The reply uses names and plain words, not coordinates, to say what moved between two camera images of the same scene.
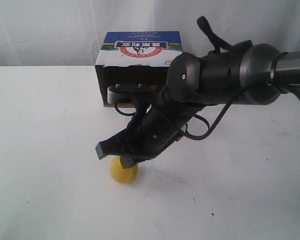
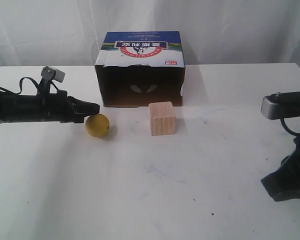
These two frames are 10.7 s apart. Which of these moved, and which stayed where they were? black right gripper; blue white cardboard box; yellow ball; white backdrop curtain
Moved: black right gripper; yellow ball
Stayed: blue white cardboard box; white backdrop curtain
